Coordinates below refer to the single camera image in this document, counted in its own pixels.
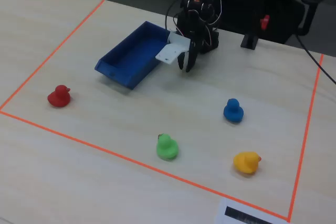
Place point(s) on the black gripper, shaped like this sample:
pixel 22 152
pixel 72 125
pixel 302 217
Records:
pixel 192 46

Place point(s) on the yellow rubber duck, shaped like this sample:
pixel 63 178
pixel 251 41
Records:
pixel 246 163

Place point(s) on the blue plastic box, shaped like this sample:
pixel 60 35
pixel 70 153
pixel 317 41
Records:
pixel 126 58

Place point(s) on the blue rubber duck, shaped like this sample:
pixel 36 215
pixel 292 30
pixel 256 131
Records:
pixel 233 112

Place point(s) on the green rubber duck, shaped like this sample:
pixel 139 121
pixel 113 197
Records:
pixel 166 148

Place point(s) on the red rubber duck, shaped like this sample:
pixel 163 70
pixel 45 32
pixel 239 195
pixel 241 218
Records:
pixel 59 98

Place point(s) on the black clamp with red knob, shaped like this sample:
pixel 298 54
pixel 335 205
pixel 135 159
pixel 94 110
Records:
pixel 249 41

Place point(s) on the orange tape strip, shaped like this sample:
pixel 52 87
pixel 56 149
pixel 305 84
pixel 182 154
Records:
pixel 52 54
pixel 307 129
pixel 131 160

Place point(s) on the white paper black print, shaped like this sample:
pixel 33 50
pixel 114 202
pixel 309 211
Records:
pixel 220 216

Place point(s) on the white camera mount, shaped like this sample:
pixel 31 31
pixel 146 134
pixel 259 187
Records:
pixel 170 52

